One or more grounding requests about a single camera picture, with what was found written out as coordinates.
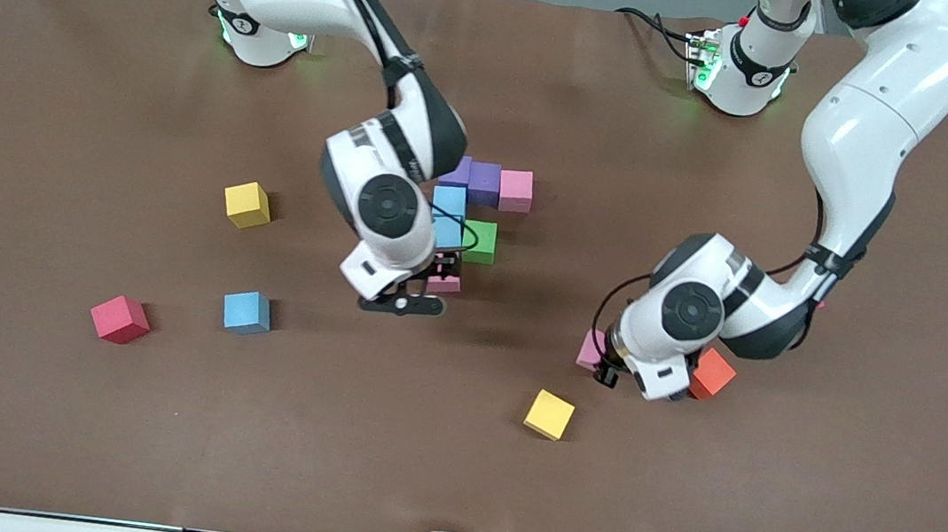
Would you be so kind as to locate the pink foam cube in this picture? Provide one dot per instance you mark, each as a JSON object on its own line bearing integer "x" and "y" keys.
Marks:
{"x": 445, "y": 286}
{"x": 516, "y": 190}
{"x": 589, "y": 351}

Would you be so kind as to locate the blue foam cube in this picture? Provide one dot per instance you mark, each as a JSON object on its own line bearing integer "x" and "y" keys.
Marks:
{"x": 448, "y": 234}
{"x": 450, "y": 201}
{"x": 246, "y": 312}

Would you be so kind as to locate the green foam cube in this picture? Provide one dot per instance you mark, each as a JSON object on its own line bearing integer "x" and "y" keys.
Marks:
{"x": 481, "y": 244}

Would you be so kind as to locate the purple foam cube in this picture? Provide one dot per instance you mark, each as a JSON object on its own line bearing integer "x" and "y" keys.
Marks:
{"x": 484, "y": 183}
{"x": 460, "y": 171}

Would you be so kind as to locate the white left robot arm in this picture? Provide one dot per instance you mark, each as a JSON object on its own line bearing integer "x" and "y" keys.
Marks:
{"x": 885, "y": 108}

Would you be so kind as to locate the orange foam cube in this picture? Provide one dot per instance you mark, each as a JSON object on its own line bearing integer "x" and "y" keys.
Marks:
{"x": 716, "y": 376}

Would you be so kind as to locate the yellow foam cube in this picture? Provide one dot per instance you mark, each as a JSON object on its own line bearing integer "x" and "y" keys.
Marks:
{"x": 247, "y": 204}
{"x": 549, "y": 415}

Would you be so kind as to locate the brown table mat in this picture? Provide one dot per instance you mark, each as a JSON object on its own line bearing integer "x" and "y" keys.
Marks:
{"x": 450, "y": 477}

